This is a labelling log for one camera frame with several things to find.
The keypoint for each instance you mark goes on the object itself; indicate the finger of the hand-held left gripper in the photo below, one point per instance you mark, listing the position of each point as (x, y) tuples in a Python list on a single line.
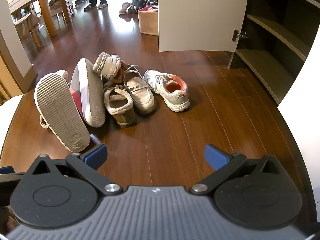
[(5, 177)]

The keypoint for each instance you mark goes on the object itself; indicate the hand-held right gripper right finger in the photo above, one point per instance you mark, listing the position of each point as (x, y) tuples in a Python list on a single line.
[(215, 155)]

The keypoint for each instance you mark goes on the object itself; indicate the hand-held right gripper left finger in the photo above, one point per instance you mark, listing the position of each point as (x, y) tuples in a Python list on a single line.
[(96, 153)]

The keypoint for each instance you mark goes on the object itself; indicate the fur-lined brown shoe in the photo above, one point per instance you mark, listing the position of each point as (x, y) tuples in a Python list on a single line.
[(120, 107)]

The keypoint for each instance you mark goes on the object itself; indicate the red grey slipper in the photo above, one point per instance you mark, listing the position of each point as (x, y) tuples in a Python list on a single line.
[(60, 110), (88, 90)]

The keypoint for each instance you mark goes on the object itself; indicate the beige loafer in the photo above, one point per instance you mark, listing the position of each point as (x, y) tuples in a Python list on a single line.
[(141, 93)]

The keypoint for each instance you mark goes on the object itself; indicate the white pink sneaker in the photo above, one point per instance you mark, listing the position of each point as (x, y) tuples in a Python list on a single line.
[(167, 90), (108, 66)]

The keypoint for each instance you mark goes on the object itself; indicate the white furniture panel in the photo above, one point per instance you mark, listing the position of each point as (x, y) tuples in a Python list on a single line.
[(8, 120)]

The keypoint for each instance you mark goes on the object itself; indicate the white cabinet door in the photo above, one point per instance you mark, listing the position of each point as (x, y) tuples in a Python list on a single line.
[(303, 120), (200, 15)]

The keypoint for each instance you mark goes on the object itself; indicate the metal door hinge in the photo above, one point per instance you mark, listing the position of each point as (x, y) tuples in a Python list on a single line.
[(238, 35)]

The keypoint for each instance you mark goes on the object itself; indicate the shoe cabinet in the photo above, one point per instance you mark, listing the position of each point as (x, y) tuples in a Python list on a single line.
[(280, 30)]

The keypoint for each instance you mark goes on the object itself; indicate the wooden chair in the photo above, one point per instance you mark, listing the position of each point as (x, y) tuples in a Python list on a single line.
[(27, 23)]

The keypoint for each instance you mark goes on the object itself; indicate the pile of dark slippers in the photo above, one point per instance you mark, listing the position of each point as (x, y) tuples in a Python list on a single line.
[(136, 5)]

